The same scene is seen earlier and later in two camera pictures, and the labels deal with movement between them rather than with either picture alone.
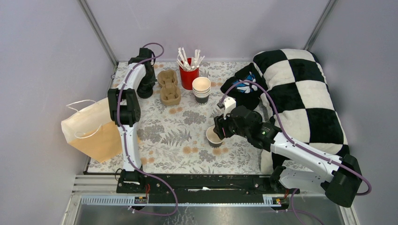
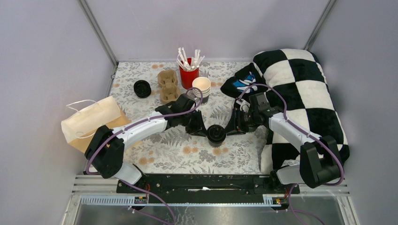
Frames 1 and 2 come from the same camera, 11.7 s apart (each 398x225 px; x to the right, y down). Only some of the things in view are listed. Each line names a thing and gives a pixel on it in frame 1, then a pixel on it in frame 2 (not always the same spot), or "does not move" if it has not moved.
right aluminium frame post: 320,25 does not move
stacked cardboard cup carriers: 170,93 does not move
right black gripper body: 229,126 -> 248,119
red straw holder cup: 187,77 does not move
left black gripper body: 149,77 -> 189,121
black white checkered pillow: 295,88 does not move
